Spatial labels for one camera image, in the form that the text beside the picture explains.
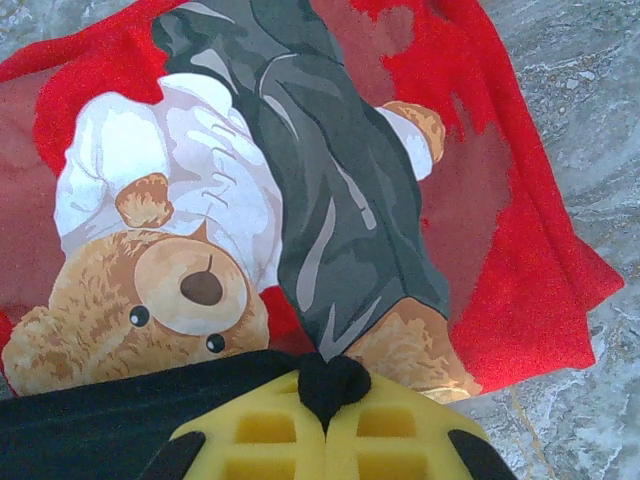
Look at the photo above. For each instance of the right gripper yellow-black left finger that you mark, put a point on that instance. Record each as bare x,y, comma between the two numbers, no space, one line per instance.
270,450

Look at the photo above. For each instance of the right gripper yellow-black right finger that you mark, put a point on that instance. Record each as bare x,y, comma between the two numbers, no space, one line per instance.
400,450

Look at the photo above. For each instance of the red teddy bear print t-shirt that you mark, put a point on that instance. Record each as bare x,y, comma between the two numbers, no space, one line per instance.
525,275

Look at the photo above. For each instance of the black t-shirt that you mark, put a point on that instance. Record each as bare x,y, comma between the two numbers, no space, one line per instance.
100,425

